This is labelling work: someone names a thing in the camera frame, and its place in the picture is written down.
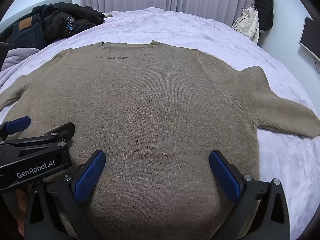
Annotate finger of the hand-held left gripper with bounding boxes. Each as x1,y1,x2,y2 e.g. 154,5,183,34
0,122,76,148
0,116,32,142

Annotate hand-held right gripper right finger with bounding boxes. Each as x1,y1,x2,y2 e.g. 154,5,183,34
209,150,291,240

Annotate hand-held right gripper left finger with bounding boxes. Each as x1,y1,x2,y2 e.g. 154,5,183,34
24,150,107,240

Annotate brown knit sweater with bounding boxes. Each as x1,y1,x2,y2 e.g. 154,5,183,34
0,39,320,240

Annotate person's left hand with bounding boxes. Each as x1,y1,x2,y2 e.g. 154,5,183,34
12,187,32,238

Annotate lavender bedding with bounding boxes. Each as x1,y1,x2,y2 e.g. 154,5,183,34
0,48,41,81

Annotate dark blue jeans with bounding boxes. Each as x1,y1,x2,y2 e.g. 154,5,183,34
4,14,48,53

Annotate black jacket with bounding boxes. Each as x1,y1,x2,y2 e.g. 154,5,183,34
31,2,106,46

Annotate cream puffer jacket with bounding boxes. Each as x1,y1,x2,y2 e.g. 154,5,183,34
231,7,260,45

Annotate lavender fleece blanket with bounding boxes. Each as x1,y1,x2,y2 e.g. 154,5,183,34
0,7,320,240

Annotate black hanging coat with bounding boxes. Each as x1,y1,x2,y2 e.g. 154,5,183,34
252,0,275,32

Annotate wall-mounted monitor shelf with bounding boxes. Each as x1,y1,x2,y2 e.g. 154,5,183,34
299,16,320,62

